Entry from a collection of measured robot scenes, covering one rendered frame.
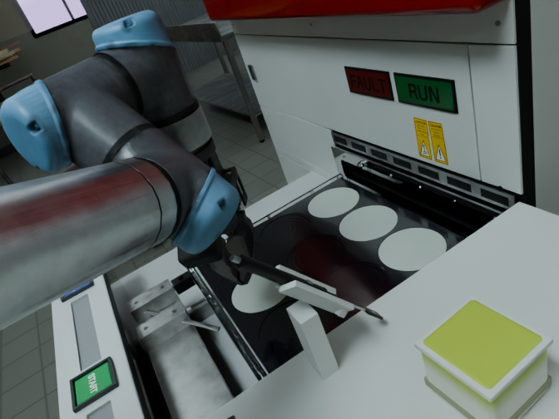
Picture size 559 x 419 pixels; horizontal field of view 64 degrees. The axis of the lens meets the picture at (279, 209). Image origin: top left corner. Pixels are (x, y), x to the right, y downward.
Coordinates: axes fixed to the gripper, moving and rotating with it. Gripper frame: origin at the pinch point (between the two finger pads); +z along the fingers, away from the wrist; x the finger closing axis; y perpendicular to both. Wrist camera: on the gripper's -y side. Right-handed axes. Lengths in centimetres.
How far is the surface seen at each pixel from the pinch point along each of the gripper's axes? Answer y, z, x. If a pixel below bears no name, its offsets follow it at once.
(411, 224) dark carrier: 13.7, 7.3, -25.3
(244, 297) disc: 5.0, 7.4, 2.7
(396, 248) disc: 8.4, 7.4, -21.9
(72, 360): -7.1, 1.3, 24.5
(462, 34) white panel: 10.1, -20.9, -35.1
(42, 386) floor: 79, 97, 143
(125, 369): -10.6, 1.3, 15.1
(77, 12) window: 604, -33, 294
